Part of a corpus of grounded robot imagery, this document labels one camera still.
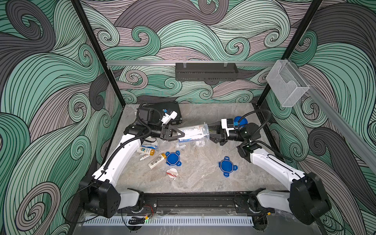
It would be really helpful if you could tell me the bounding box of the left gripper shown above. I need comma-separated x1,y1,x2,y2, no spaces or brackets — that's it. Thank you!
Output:
147,125,183,143

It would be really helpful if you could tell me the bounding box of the aluminium wall rail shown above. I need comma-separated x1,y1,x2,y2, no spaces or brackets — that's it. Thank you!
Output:
106,60,276,67
291,62,376,172

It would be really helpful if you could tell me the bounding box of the white bottle orange cap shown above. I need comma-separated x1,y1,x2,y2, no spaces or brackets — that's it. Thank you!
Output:
137,146,155,156

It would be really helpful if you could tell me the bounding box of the black wall shelf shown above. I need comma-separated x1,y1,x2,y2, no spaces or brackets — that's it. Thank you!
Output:
175,63,239,84

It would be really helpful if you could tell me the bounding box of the clear acrylic wall holder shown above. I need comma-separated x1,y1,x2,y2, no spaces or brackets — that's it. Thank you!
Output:
266,59,309,108

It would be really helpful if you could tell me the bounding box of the white tube orange cap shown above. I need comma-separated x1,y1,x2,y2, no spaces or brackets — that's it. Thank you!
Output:
148,153,166,169

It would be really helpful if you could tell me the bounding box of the aluminium wall rail back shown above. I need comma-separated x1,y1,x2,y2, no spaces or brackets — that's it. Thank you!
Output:
106,60,276,67

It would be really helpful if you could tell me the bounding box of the white perforated cable duct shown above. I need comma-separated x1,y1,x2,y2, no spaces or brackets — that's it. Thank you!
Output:
83,215,254,227

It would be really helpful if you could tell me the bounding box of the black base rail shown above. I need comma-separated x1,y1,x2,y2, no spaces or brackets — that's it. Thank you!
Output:
77,192,294,212

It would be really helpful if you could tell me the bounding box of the black ribbed case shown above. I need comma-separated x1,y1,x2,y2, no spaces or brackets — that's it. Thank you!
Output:
139,101,182,125

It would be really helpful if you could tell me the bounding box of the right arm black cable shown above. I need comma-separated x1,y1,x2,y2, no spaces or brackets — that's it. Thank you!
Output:
236,109,294,162

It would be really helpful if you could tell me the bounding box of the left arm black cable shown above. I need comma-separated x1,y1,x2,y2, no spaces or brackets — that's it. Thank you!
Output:
61,102,165,225

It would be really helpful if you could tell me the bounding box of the aluminium wall rail right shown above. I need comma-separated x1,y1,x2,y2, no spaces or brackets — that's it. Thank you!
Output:
291,62,376,172

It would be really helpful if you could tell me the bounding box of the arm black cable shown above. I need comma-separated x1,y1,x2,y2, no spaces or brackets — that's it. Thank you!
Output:
236,109,294,162
61,102,165,225

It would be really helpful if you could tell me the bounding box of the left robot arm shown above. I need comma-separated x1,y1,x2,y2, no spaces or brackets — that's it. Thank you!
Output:
78,102,184,218

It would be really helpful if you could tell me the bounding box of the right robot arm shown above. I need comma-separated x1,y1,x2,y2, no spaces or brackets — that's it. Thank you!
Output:
209,119,332,225

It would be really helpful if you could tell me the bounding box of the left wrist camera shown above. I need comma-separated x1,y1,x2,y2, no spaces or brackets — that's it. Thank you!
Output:
161,111,178,125

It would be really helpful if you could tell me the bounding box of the round red white packet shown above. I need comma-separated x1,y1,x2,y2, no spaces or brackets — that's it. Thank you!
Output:
166,167,179,180

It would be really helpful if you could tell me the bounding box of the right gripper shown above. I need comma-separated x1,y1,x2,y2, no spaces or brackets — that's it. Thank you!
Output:
205,123,246,147

